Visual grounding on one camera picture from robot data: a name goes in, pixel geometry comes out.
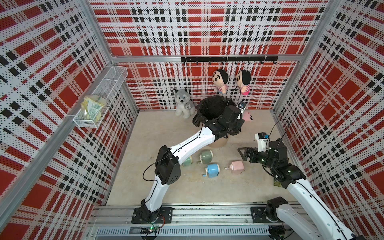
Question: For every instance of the yellow green packet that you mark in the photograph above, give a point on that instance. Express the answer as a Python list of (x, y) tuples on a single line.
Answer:
[(91, 107)]

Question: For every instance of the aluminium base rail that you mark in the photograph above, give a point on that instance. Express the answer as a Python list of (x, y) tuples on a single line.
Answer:
[(226, 221)]

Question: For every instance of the hanging cartoon doll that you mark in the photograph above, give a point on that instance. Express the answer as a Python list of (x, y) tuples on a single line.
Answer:
[(243, 80), (220, 80)]

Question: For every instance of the black trash bag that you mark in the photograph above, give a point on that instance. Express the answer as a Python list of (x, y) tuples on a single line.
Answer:
[(211, 108)]

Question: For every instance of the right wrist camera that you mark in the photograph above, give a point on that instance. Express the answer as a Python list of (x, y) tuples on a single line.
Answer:
[(261, 139)]

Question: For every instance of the right hanging cartoon doll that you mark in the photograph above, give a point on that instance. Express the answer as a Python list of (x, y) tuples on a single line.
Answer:
[(243, 80)]

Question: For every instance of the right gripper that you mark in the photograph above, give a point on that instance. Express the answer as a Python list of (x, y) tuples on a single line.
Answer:
[(254, 151)]

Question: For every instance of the white wire wall basket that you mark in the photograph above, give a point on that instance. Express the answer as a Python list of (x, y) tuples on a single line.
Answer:
[(107, 88)]

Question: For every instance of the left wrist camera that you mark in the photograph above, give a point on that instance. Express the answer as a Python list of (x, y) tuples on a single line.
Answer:
[(242, 105)]

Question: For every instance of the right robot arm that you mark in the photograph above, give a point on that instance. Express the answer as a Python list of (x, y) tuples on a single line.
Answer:
[(323, 224)]

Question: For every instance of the left hanging cartoon doll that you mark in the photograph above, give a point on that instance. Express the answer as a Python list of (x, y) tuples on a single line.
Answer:
[(220, 80)]

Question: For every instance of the dark floral cloth strip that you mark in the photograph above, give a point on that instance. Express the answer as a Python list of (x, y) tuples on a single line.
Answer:
[(277, 183)]

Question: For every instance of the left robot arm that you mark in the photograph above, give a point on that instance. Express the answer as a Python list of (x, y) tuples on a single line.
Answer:
[(169, 160)]

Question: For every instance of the light green pencil sharpener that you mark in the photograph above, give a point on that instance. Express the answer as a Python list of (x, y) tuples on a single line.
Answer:
[(188, 162)]

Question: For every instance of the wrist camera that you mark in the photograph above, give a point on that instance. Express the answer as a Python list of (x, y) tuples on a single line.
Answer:
[(261, 139), (242, 105)]

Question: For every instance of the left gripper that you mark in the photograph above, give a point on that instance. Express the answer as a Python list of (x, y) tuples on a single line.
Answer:
[(239, 124)]

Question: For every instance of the grey husky plush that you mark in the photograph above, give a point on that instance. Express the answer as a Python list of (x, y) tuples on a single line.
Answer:
[(185, 106)]

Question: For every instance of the pink plush toy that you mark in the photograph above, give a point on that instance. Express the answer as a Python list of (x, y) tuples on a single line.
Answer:
[(247, 117)]

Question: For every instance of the black hook rail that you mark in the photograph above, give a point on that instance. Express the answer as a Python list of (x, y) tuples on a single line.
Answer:
[(229, 59)]

